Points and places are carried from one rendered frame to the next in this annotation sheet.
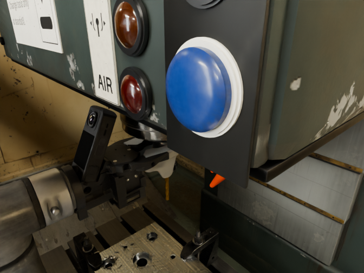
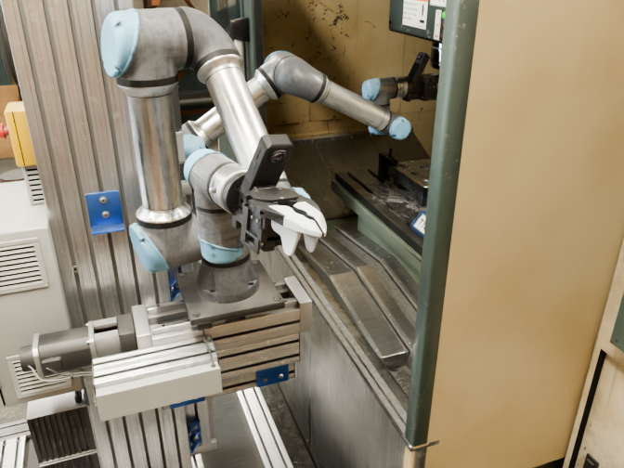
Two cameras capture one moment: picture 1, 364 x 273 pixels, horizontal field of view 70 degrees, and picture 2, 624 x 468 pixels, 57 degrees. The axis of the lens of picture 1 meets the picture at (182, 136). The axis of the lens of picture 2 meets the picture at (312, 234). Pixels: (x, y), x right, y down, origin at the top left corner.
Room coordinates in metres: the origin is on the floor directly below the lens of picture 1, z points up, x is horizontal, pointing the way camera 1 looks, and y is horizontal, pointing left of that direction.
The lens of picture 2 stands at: (-1.72, -0.27, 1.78)
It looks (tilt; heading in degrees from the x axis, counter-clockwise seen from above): 26 degrees down; 21
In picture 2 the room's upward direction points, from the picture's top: straight up
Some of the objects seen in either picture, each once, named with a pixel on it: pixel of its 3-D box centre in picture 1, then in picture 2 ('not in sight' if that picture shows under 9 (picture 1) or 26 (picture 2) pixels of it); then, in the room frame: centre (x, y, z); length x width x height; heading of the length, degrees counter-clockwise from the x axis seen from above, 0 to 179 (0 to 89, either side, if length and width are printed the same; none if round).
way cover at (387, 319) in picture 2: not in sight; (366, 280); (0.04, 0.20, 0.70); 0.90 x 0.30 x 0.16; 41
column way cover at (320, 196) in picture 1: (275, 163); not in sight; (0.75, -0.30, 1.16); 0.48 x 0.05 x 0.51; 41
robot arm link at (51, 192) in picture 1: (53, 196); (399, 87); (0.31, 0.19, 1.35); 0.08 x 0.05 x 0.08; 41
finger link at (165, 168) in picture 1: (167, 162); not in sight; (0.41, 0.03, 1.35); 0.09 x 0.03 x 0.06; 118
